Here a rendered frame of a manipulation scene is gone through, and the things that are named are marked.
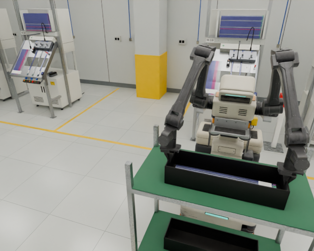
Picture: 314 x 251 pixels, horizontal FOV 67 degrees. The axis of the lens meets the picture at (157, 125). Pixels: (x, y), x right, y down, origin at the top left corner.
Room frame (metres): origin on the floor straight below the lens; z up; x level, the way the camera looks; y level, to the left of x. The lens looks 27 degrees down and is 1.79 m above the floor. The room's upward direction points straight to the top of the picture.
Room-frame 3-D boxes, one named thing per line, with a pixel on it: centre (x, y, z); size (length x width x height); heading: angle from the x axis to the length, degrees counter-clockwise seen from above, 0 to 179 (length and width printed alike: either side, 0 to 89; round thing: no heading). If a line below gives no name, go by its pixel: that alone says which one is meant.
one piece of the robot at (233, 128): (1.41, -0.50, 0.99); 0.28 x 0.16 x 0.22; 71
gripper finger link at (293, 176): (0.87, -0.60, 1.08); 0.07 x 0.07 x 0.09; 71
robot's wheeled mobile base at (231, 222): (1.69, -0.59, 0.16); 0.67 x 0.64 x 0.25; 161
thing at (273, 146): (2.80, -1.62, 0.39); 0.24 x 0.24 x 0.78; 71
